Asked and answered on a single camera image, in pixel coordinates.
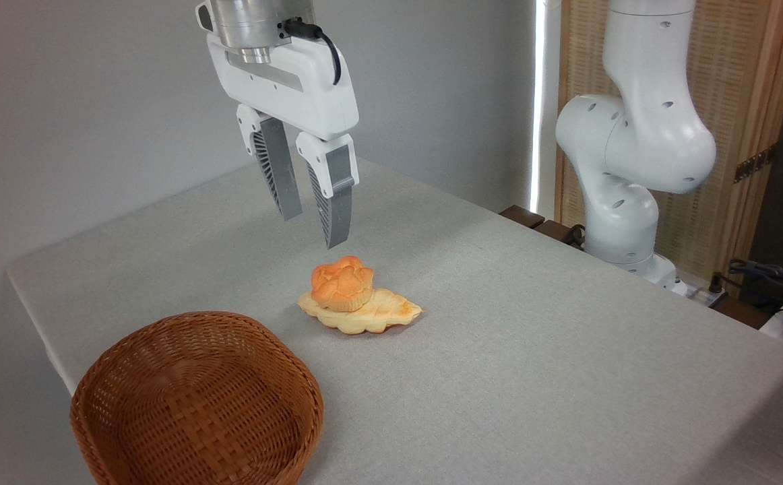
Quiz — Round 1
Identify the white power strip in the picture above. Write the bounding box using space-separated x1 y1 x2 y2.
673 280 729 308

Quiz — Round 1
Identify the grey tablecloth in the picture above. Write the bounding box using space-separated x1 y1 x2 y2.
6 155 783 485

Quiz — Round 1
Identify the black cable bundle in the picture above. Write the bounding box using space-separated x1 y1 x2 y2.
727 259 783 319

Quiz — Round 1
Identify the metal screen hinge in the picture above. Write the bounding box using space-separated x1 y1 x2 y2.
733 143 778 185

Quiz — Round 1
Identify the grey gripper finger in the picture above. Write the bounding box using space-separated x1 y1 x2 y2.
295 131 361 250
235 104 303 222

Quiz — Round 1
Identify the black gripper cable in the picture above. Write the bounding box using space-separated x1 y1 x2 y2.
284 18 342 86

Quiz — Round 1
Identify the round orange bread bun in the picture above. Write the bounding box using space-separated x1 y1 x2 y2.
311 255 375 313

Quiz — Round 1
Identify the brown woven wicker basket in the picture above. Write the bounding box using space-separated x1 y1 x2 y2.
69 311 325 485

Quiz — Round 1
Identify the flat leaf-shaped bread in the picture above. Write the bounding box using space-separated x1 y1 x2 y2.
297 288 424 335

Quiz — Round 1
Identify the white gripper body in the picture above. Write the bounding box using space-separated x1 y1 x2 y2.
206 32 360 142

